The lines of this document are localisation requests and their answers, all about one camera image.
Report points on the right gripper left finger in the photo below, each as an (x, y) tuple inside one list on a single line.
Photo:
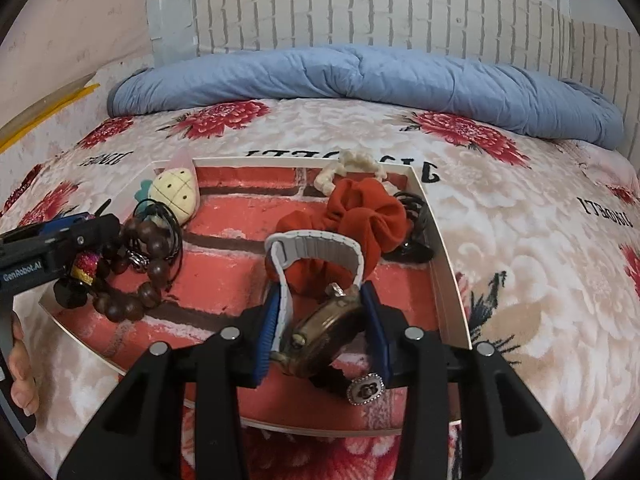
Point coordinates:
[(137, 431)]

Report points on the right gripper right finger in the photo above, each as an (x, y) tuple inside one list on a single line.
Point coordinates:
[(505, 432)]

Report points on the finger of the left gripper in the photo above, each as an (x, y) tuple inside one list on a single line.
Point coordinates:
[(91, 243), (61, 223)]

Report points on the pink glitter lipstick tube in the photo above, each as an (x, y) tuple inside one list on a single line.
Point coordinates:
[(85, 267)]

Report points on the white strap wristwatch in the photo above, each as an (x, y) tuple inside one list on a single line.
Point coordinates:
[(306, 346)]

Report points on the red velvet scrunchie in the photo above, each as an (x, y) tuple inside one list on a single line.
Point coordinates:
[(361, 210)]

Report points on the person's left hand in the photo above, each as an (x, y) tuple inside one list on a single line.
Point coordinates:
[(24, 391)]

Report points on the yellow pineapple plush hair clip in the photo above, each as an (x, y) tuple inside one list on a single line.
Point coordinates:
[(176, 186)]

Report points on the yellow strip at bed edge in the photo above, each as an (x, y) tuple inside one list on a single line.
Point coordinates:
[(27, 121)]

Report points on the floral fleece bed blanket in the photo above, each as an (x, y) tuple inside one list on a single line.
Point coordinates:
[(543, 235)]

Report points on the clear plastic bag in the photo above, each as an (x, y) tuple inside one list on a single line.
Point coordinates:
[(172, 30)]

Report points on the cream knitted scrunchie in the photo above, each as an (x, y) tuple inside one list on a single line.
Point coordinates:
[(347, 161)]

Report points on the blue rolled quilt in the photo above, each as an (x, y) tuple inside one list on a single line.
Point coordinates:
[(502, 95)]

